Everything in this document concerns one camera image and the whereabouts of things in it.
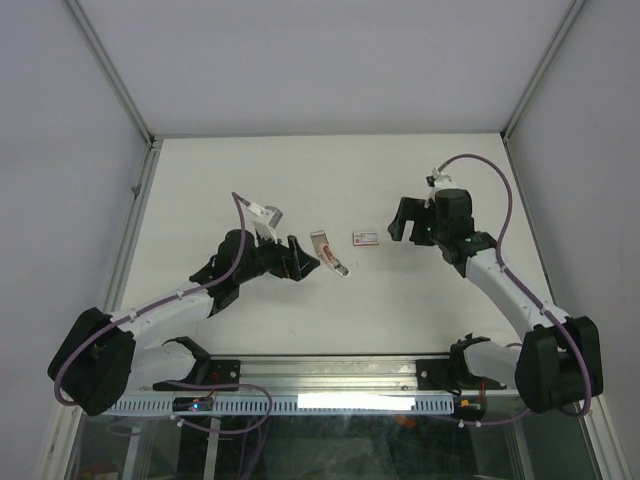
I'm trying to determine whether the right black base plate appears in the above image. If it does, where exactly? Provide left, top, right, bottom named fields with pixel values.
left=415, top=357, right=506, bottom=395

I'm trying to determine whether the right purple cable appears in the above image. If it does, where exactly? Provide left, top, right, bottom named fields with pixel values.
left=427, top=153, right=596, bottom=429

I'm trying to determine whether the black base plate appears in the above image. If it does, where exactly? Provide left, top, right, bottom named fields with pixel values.
left=152, top=357, right=241, bottom=392
left=415, top=357, right=506, bottom=395

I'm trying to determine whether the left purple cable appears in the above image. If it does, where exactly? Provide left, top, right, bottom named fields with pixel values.
left=53, top=192, right=276, bottom=476

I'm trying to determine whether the white slotted cable duct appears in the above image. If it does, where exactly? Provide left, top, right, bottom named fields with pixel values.
left=107, top=393, right=454, bottom=417

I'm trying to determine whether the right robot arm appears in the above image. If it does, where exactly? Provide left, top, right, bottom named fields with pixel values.
left=387, top=188, right=604, bottom=414

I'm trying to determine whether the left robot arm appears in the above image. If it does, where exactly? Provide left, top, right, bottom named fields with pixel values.
left=47, top=229, right=320, bottom=416

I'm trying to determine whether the aluminium mounting rail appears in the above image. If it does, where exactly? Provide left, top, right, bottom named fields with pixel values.
left=62, top=352, right=599, bottom=399

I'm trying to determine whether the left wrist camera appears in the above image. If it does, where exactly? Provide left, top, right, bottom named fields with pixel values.
left=247, top=202, right=283, bottom=243

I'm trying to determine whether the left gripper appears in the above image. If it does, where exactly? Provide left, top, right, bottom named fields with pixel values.
left=235, top=227, right=318, bottom=284

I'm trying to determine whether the pink white stapler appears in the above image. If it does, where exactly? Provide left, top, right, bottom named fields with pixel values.
left=320, top=243, right=350, bottom=278

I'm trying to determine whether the purple cable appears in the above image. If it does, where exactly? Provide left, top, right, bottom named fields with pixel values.
left=53, top=192, right=276, bottom=476
left=427, top=153, right=596, bottom=429

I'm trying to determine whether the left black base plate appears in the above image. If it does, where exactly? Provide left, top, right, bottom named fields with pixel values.
left=152, top=357, right=241, bottom=392

